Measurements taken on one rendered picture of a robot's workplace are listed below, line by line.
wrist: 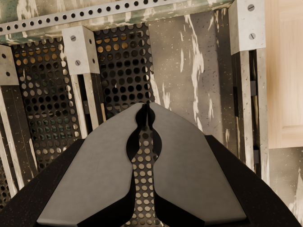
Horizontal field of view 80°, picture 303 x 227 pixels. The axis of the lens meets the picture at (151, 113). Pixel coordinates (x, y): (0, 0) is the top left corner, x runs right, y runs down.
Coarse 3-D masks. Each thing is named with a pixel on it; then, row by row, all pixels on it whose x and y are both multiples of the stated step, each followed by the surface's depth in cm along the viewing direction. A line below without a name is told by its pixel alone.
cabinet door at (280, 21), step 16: (272, 0) 47; (288, 0) 46; (272, 16) 47; (288, 16) 47; (272, 32) 48; (288, 32) 48; (272, 48) 49; (288, 48) 48; (272, 64) 49; (288, 64) 49; (272, 80) 50; (288, 80) 50; (272, 96) 51; (288, 96) 50; (272, 112) 51; (288, 112) 51; (272, 128) 52; (288, 128) 51; (272, 144) 53; (288, 144) 52
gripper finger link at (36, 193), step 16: (80, 144) 8; (64, 160) 7; (48, 176) 7; (32, 192) 6; (48, 192) 6; (16, 208) 6; (32, 208) 6; (0, 224) 5; (16, 224) 5; (32, 224) 5
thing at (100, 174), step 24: (120, 120) 10; (144, 120) 12; (96, 144) 8; (120, 144) 8; (72, 168) 7; (96, 168) 7; (120, 168) 7; (72, 192) 6; (96, 192) 6; (120, 192) 6; (48, 216) 6; (72, 216) 6; (96, 216) 6; (120, 216) 6
